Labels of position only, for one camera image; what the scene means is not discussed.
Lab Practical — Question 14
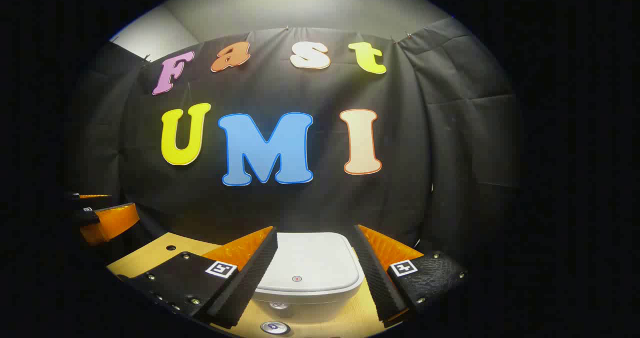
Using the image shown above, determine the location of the wooden desktop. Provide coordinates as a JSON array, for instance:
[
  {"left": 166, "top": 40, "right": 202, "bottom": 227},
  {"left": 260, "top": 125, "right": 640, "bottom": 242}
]
[{"left": 107, "top": 232, "right": 401, "bottom": 338}]

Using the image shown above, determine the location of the white desktop garbage bin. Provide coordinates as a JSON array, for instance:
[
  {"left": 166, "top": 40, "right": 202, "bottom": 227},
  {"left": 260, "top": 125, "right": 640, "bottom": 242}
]
[{"left": 254, "top": 232, "right": 366, "bottom": 323}]

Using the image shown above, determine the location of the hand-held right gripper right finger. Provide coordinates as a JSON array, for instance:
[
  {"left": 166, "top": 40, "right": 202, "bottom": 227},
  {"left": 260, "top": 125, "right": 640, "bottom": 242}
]
[{"left": 351, "top": 224, "right": 469, "bottom": 327}]

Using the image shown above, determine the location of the black backdrop cloth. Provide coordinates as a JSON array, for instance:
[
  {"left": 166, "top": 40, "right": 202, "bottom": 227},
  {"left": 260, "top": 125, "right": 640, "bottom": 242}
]
[{"left": 65, "top": 18, "right": 523, "bottom": 258}]

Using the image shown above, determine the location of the silver pop can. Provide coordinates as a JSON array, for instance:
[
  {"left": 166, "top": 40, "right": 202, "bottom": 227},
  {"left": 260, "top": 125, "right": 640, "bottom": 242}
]
[{"left": 260, "top": 320, "right": 291, "bottom": 335}]

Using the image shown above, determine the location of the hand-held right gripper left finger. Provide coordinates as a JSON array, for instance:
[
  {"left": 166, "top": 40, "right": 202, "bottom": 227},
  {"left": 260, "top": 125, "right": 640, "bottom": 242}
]
[{"left": 117, "top": 225, "right": 279, "bottom": 329}]

